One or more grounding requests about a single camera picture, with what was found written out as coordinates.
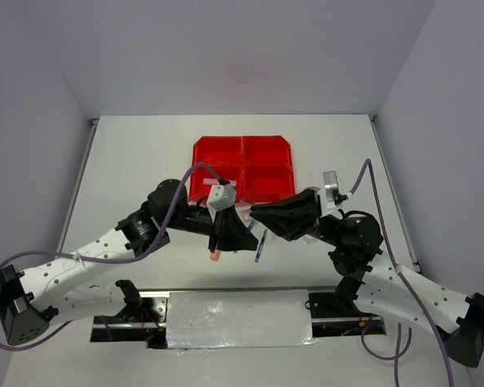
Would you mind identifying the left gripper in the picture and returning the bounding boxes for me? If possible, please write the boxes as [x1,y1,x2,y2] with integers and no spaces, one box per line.
[163,200,258,252]

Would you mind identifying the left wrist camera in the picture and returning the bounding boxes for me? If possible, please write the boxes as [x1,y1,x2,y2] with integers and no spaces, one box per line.
[207,183,236,220]

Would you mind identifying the red four-compartment bin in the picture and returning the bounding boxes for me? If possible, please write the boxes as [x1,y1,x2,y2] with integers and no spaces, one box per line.
[192,135,296,205]

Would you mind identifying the black mounting rail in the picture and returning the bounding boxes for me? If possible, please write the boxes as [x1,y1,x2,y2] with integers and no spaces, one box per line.
[90,288,386,350]

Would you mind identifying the blue glue bottle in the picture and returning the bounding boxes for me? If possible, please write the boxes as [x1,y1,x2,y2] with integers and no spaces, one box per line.
[237,208,251,223]

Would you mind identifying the silver foil sheet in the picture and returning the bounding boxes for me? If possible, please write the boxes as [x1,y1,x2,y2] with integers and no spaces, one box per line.
[166,289,315,349]

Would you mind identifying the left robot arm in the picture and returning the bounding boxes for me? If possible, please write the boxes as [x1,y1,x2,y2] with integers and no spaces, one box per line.
[0,179,258,351]

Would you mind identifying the orange highlighter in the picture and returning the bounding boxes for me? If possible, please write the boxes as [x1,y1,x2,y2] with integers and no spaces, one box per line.
[210,250,221,261]

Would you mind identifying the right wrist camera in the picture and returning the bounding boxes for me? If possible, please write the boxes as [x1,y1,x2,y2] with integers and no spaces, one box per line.
[318,170,348,216]

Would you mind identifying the blue pen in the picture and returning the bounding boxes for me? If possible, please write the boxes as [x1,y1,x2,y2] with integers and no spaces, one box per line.
[254,229,268,263]
[245,223,255,235]

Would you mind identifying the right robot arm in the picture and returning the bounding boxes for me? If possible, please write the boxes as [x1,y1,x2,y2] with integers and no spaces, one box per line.
[250,189,484,368]

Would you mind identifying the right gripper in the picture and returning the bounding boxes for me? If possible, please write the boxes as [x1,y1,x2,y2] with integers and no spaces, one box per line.
[246,188,341,247]

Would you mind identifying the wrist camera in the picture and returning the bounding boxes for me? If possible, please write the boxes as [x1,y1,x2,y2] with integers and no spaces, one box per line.
[318,170,348,216]
[207,183,236,220]

